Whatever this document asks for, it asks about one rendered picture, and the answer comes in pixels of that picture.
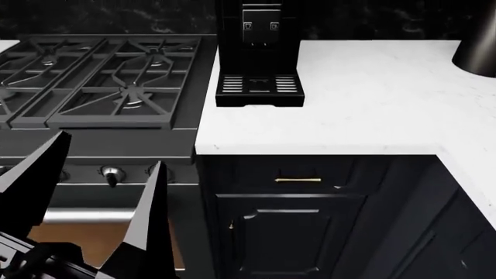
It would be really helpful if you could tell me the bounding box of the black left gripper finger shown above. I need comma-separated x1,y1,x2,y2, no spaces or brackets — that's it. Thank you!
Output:
0,130,73,238
96,160,176,279

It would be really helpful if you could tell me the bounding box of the dark navy cabinet door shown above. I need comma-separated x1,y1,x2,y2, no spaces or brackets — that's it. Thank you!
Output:
214,192,368,279

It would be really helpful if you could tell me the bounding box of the dark navy cabinet drawer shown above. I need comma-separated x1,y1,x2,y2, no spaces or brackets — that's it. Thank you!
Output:
227,158,357,191

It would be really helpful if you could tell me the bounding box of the black coffee machine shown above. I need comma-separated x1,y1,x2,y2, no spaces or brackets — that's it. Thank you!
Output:
215,0,305,108

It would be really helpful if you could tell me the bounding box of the dark navy corner cabinet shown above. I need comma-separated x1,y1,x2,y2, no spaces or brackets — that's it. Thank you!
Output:
381,155,496,279

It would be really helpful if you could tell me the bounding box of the black gas range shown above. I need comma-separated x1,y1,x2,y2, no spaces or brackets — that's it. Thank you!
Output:
0,33,219,279

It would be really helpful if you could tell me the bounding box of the black cast iron stove grate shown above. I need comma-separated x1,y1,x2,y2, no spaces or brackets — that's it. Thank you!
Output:
0,37,109,129
45,36,203,129

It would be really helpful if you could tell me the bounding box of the black matte cylindrical vessel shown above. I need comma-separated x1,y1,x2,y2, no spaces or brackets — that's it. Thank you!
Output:
451,0,496,79

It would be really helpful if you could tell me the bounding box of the silver oven door handle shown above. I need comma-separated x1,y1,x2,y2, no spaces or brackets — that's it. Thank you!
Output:
41,207,137,226

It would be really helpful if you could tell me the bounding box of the brass drawer handle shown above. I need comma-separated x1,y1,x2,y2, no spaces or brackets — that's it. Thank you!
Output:
274,177,322,184

